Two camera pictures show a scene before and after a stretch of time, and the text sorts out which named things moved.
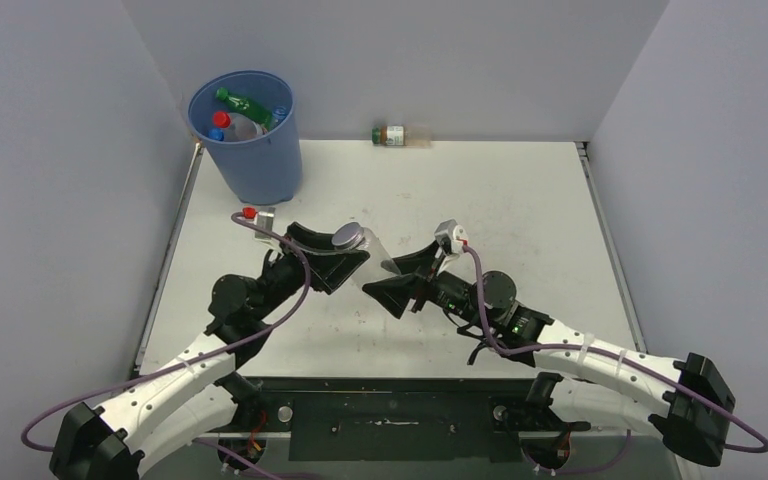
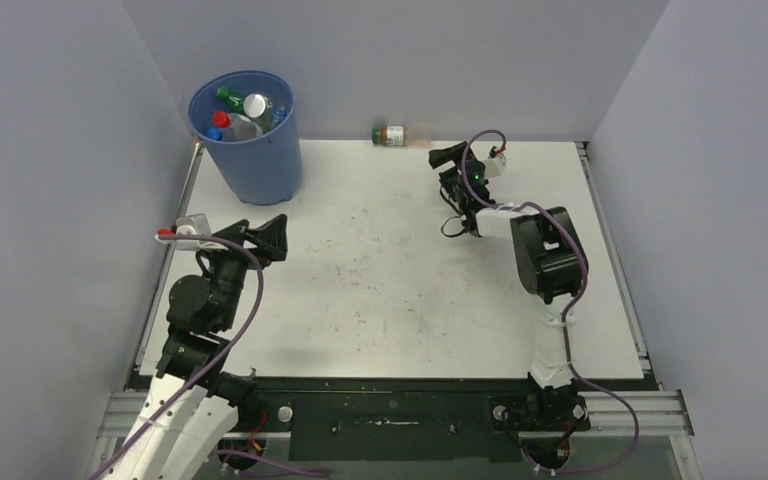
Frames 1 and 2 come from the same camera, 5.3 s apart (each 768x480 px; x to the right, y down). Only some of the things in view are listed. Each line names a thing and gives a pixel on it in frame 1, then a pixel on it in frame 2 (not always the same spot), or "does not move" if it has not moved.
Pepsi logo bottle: [216, 134] does not move
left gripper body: [284, 277] -> [229, 267]
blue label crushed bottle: [279, 114] does not move
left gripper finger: [310, 241] -> [271, 241]
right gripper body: [447, 291] -> [447, 180]
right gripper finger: [418, 262] -> [457, 153]
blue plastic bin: [264, 171] does not move
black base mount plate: [407, 419] does not move
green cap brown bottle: [416, 136] does not move
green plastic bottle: [247, 108] does not move
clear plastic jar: [379, 265] -> [259, 108]
